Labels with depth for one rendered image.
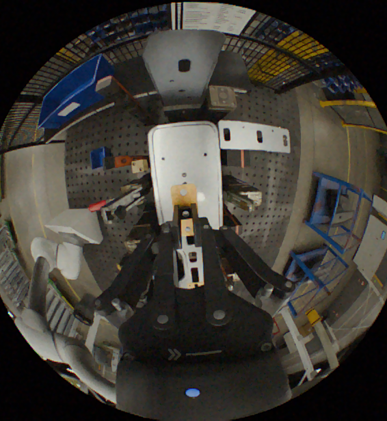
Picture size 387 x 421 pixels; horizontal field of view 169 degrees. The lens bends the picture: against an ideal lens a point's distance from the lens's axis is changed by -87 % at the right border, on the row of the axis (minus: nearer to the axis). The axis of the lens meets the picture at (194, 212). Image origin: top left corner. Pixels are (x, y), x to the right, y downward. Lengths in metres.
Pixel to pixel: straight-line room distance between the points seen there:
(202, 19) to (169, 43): 0.30
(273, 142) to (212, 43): 0.43
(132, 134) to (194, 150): 0.44
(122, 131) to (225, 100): 0.58
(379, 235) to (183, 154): 7.89
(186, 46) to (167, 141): 0.33
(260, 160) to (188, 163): 0.52
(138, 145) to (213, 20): 0.72
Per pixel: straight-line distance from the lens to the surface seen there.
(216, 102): 0.44
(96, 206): 0.41
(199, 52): 0.26
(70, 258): 0.92
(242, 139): 0.50
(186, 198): 0.22
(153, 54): 0.25
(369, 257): 8.13
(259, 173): 0.87
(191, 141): 0.46
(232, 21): 0.54
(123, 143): 0.83
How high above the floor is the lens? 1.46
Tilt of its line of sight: 68 degrees down
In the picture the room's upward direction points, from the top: 169 degrees clockwise
